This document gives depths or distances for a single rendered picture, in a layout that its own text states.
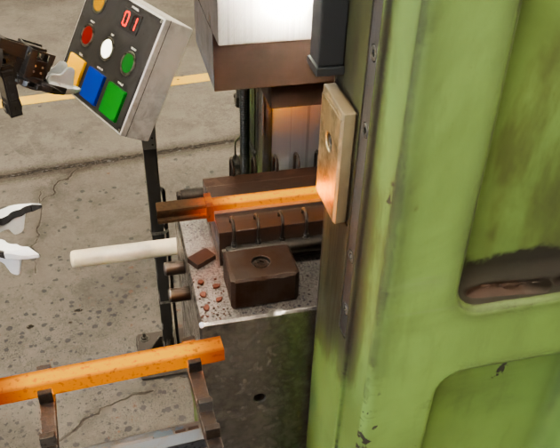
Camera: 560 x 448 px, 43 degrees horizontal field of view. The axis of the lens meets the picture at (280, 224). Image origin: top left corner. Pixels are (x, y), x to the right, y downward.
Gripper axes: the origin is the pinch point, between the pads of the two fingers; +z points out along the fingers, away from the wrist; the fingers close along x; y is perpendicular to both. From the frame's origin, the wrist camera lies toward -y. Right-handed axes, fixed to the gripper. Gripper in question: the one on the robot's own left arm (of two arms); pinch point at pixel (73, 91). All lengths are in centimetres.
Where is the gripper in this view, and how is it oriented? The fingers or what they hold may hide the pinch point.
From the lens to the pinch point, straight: 164.3
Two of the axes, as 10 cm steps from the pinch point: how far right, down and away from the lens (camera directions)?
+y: 4.1, -8.7, -2.7
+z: 6.6, 0.9, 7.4
